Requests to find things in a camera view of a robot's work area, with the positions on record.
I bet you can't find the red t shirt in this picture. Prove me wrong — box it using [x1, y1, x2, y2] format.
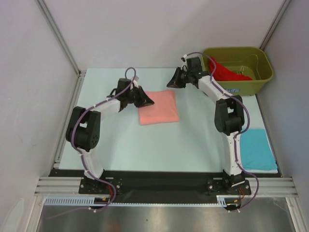
[208, 57, 252, 81]

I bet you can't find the aluminium front frame rail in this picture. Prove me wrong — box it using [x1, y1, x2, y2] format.
[34, 177, 298, 198]

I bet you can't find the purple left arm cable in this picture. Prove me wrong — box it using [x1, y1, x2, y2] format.
[47, 67, 140, 219]

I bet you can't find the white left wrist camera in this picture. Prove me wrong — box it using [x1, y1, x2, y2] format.
[130, 76, 140, 89]

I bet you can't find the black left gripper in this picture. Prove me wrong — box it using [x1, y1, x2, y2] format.
[125, 86, 154, 108]

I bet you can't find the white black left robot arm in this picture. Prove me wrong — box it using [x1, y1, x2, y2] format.
[66, 76, 154, 193]

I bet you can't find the folded blue t shirt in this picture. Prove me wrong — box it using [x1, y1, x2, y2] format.
[240, 129, 278, 174]

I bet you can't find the pink t shirt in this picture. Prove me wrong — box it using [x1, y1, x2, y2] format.
[138, 90, 179, 125]

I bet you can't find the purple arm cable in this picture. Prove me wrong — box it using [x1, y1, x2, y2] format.
[47, 67, 140, 219]
[181, 52, 261, 213]

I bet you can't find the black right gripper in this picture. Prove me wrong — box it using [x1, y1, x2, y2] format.
[167, 67, 192, 89]

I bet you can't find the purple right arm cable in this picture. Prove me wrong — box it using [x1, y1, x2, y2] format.
[181, 52, 261, 213]

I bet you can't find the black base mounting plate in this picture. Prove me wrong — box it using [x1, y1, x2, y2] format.
[49, 169, 281, 204]

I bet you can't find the left aluminium corner post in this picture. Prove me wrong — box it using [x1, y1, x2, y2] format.
[35, 0, 82, 77]

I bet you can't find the right aluminium corner post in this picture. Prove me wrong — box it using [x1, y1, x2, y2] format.
[259, 0, 293, 51]

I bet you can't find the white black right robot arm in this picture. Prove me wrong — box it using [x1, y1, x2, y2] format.
[167, 55, 245, 194]

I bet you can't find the white slotted cable duct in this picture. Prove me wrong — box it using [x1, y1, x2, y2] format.
[44, 196, 232, 207]

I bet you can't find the aluminium corner post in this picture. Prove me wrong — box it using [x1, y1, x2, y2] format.
[259, 0, 293, 51]
[35, 0, 82, 77]

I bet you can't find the olive green plastic bin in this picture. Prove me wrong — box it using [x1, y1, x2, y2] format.
[203, 46, 274, 96]

